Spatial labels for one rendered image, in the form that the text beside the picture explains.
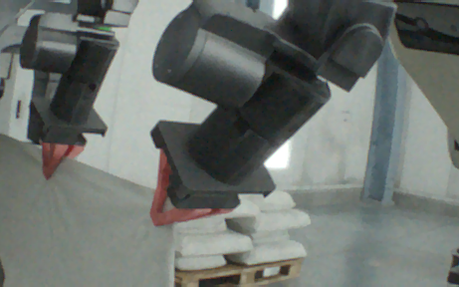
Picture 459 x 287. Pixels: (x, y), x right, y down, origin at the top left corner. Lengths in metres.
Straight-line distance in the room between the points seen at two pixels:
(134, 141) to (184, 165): 5.70
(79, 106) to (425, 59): 0.49
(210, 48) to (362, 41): 0.10
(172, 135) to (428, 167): 8.80
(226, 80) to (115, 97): 5.57
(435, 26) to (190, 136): 0.45
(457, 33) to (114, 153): 5.41
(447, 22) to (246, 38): 0.46
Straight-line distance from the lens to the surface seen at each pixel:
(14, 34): 0.98
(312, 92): 0.45
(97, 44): 0.68
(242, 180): 0.50
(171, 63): 0.41
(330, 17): 0.41
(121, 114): 6.04
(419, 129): 9.35
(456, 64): 0.85
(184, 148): 0.49
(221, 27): 0.40
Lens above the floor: 1.17
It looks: 3 degrees down
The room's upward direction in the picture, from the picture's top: 8 degrees clockwise
